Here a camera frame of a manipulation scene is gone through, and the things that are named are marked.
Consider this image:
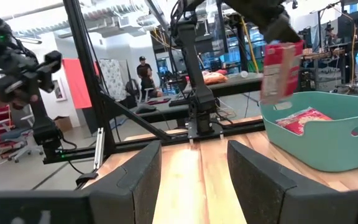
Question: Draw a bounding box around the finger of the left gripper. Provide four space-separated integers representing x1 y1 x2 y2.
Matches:
264 14 301 44

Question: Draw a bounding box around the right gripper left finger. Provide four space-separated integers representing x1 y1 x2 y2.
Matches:
88 140 163 224

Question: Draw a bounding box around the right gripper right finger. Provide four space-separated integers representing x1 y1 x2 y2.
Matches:
227 139 358 224

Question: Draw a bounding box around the red popcorn bag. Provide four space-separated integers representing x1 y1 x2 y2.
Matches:
275 106 334 136
259 40 305 106

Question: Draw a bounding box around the silver aluminium bar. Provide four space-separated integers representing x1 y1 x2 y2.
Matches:
93 126 105 171

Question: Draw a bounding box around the black office desk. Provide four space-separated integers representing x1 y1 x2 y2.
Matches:
134 72 264 124

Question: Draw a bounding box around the black workstation desk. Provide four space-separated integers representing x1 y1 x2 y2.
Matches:
303 30 358 94

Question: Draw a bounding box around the dark computer monitor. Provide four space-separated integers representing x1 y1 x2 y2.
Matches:
337 0 358 35

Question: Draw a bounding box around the orange snack bag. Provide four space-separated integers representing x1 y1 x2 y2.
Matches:
202 70 229 85

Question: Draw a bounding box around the teal plastic basket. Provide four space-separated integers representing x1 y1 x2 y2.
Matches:
259 90 358 173

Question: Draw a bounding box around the black computer mouse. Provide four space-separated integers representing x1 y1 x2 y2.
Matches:
134 103 157 114

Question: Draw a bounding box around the pink pad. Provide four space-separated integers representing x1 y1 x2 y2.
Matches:
147 98 172 106

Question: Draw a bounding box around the black backlit keyboard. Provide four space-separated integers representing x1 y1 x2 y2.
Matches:
168 98 192 108

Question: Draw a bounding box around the cardboard box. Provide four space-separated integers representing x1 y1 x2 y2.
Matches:
53 115 73 133

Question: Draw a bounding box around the person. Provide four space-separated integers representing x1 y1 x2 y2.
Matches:
140 67 164 99
136 55 153 78

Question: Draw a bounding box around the white patterned fabric panel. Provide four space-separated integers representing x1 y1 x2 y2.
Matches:
99 58 129 102

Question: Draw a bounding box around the red panel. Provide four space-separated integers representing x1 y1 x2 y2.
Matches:
62 58 101 110

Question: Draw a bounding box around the framed picture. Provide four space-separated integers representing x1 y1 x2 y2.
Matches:
52 77 67 103

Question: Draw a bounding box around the grey office chair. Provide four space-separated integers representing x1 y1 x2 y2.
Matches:
0 113 45 164

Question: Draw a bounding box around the yellow cable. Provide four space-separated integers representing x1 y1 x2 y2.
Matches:
240 15 259 74

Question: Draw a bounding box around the black aluminium rig frame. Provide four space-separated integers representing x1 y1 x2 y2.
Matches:
42 0 265 190

